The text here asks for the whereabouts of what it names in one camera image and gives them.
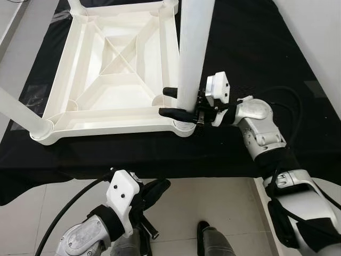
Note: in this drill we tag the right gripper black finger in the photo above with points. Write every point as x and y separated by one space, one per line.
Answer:
181 114
170 92

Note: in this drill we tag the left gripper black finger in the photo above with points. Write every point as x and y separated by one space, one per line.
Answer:
157 197
155 186

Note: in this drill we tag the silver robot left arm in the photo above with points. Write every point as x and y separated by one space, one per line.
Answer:
82 237

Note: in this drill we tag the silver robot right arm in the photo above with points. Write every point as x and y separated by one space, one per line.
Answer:
261 128

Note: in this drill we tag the robot left leg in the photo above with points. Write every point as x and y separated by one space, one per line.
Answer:
128 246

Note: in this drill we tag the white plastic table top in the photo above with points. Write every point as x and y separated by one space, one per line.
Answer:
106 106

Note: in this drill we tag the black tablecloth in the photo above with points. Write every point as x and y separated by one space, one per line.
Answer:
256 48

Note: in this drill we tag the grey tape piece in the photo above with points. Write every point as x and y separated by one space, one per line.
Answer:
315 89

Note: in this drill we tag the clear tape patch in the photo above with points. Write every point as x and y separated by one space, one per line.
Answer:
34 98

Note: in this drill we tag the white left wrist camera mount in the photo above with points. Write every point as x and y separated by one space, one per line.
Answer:
122 192

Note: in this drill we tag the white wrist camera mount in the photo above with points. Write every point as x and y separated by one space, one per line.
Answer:
122 192
217 85

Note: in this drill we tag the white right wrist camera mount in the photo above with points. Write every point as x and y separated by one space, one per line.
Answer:
217 85

